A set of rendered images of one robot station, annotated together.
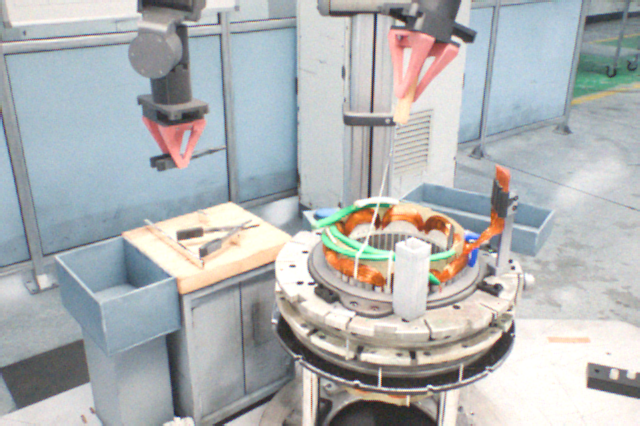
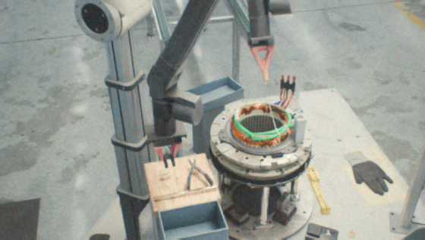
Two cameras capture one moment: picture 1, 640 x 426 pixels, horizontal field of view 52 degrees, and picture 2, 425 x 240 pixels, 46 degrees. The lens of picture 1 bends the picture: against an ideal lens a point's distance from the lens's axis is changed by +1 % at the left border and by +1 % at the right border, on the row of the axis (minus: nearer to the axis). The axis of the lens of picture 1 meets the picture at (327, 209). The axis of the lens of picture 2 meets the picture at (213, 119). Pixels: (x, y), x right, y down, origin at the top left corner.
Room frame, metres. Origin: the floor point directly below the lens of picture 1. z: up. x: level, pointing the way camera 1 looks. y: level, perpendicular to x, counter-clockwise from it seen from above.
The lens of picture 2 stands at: (0.35, 1.07, 2.07)
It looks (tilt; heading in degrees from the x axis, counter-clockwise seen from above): 37 degrees down; 296
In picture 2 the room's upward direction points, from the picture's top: 1 degrees counter-clockwise
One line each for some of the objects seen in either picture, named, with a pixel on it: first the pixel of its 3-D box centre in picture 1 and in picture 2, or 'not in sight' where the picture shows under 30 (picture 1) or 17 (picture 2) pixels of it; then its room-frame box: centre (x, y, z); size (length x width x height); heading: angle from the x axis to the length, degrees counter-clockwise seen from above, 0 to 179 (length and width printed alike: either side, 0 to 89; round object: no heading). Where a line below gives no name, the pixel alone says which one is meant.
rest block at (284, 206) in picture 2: not in sight; (286, 203); (0.65, -0.06, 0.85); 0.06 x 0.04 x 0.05; 80
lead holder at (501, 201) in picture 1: (500, 197); (288, 85); (0.73, -0.21, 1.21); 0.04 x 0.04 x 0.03; 38
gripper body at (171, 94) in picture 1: (171, 87); (165, 124); (0.91, 0.22, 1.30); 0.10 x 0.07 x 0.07; 41
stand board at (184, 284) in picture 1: (209, 242); (181, 183); (0.90, 0.18, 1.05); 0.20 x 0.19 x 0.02; 130
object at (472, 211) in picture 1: (467, 275); (208, 122); (1.04, -0.26, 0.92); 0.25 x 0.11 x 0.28; 58
